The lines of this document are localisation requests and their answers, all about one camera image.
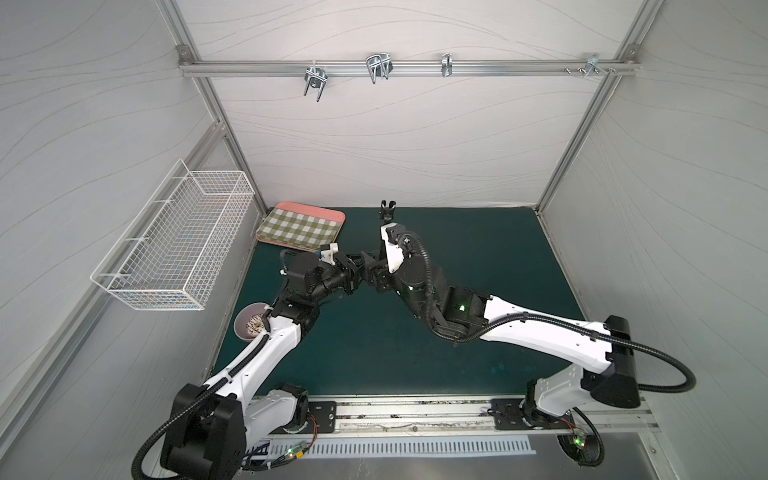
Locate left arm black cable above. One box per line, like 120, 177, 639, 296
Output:
239, 413, 319, 473

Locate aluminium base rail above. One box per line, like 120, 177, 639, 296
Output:
309, 394, 661, 438

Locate small metal bracket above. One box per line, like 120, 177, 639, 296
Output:
441, 53, 453, 78

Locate white slotted cable duct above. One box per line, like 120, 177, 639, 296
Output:
304, 434, 536, 460

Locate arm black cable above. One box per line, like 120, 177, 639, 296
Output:
239, 413, 319, 473
555, 407, 607, 468

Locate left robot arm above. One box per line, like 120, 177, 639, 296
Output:
131, 250, 365, 479

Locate white wire basket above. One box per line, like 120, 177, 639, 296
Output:
90, 159, 254, 311

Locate metal double hook clamp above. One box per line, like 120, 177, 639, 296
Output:
365, 53, 393, 84

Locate horizontal aluminium top rail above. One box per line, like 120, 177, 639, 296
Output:
180, 57, 641, 78

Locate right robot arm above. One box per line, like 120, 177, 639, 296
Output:
374, 223, 697, 419

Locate metal U-bolt clamp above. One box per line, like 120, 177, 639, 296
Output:
303, 66, 328, 102

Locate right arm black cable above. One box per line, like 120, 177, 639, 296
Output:
555, 407, 607, 468

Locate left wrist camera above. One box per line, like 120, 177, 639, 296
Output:
319, 243, 339, 265

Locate metal corner bracket bolts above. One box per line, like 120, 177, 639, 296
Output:
563, 54, 618, 78

